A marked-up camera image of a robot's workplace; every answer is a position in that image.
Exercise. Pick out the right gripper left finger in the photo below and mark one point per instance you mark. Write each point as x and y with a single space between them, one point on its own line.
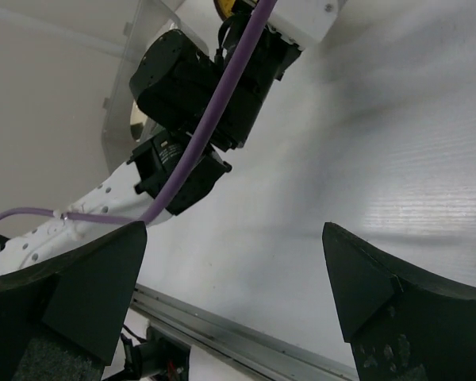
61 319

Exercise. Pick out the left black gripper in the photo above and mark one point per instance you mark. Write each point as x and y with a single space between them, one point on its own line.
176 79

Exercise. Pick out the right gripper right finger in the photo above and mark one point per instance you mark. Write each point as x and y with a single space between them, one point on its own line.
401 321

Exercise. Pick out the cream plate black patch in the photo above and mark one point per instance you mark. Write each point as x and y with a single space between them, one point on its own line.
137 122

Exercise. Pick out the yellow patterned plate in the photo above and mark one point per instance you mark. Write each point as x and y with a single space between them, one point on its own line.
224 8

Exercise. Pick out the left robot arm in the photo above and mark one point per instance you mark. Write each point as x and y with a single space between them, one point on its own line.
164 176

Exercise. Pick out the aluminium rail frame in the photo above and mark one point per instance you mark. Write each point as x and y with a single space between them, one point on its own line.
256 354

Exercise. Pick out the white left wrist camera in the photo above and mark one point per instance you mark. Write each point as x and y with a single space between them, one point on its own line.
301 23

